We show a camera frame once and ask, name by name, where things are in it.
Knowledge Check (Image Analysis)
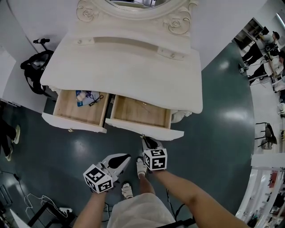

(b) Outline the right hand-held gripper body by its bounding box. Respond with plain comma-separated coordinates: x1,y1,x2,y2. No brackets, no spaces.
142,148,167,171

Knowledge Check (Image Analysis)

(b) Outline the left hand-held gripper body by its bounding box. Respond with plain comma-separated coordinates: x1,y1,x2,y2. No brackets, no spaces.
83,160,123,194

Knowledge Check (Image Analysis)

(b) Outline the wooden drawer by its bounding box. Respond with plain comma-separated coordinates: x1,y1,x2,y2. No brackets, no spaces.
41,89,110,134
105,94,185,141

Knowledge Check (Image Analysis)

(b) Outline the person's left forearm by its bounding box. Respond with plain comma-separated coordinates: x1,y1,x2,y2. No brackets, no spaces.
72,191,107,228

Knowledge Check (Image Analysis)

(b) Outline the person's right forearm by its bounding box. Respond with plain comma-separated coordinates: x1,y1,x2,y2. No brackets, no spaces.
153,169,248,228

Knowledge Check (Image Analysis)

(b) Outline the white vanity dressing table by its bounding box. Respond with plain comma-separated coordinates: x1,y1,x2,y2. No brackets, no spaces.
40,21,204,123

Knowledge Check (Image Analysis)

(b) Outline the person's right white sandal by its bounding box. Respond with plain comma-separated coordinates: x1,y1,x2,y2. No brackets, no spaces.
136,156,148,179

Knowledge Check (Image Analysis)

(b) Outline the person's white sandal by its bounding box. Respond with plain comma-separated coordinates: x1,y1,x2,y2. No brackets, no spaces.
121,182,134,200
136,156,148,179

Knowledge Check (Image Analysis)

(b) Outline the person's left white sandal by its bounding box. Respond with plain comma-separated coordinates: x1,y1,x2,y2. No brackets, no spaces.
121,182,134,200

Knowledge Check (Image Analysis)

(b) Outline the person's right leg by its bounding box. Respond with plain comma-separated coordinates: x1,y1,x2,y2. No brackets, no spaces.
139,175,156,196

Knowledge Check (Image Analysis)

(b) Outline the person's white dress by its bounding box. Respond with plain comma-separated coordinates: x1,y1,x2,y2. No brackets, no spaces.
106,192,176,228

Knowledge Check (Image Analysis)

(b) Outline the blue packet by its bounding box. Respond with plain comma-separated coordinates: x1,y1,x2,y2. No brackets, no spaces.
75,90,86,107

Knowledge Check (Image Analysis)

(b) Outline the clear plastic bag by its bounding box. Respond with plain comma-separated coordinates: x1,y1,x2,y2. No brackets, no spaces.
83,90,101,105

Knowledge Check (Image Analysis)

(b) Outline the black chest-mounted device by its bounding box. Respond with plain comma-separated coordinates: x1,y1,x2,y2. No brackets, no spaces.
155,218,196,228

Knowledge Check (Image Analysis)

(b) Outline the black chair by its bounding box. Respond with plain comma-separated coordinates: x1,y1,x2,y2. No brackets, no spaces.
254,122,278,150

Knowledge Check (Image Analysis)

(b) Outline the black bag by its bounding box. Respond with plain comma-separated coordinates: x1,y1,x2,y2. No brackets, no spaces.
20,50,56,98

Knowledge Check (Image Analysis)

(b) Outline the oval white framed mirror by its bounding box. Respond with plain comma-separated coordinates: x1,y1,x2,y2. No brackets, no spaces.
75,0,199,36

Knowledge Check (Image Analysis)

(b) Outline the black scooter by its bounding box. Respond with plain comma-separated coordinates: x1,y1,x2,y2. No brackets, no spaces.
20,38,56,98

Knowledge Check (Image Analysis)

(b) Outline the grey open shelf cabinet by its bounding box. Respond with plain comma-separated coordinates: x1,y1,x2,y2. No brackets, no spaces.
232,17,269,53

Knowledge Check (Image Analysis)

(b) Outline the ceiling light strip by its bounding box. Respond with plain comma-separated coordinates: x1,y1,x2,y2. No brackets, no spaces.
276,13,285,29

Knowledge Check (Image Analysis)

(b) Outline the black cable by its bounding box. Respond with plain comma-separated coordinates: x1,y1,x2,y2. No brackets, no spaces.
88,94,105,107

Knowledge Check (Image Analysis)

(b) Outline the white glossy furniture frame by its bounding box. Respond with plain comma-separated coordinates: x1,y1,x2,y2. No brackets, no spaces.
235,153,285,228

